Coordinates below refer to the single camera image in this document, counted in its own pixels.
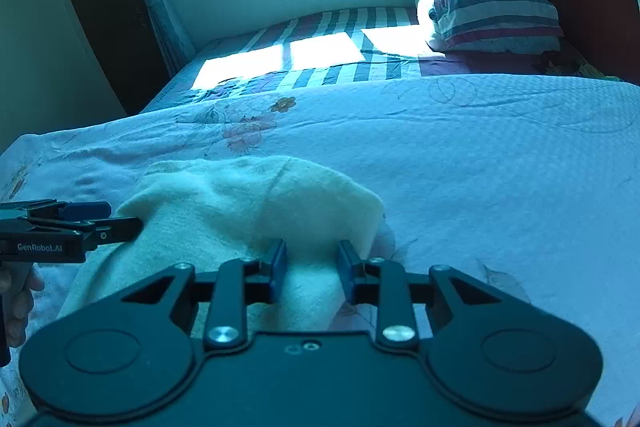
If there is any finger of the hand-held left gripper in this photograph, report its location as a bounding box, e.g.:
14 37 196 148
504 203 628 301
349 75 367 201
27 200 112 223
75 216 145 245

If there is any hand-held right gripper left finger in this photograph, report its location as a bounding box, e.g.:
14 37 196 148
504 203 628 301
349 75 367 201
106 240 289 350

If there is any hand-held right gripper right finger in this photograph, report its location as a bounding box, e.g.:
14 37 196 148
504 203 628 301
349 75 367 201
336 240 522 351

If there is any cream knit sweater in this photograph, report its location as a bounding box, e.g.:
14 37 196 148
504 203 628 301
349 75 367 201
59 157 386 339

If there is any person's left hand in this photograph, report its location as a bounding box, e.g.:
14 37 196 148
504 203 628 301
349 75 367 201
0 264 45 349

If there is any floral pale bed blanket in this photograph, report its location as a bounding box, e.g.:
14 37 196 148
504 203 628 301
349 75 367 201
0 73 640 427

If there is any dark wooden wardrobe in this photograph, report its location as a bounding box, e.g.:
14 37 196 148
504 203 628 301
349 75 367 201
47 0 172 116

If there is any striped bed sheet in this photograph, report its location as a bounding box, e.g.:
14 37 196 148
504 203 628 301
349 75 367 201
139 6 623 114

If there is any striped pillow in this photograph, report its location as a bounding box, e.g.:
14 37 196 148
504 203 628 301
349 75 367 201
414 0 564 56

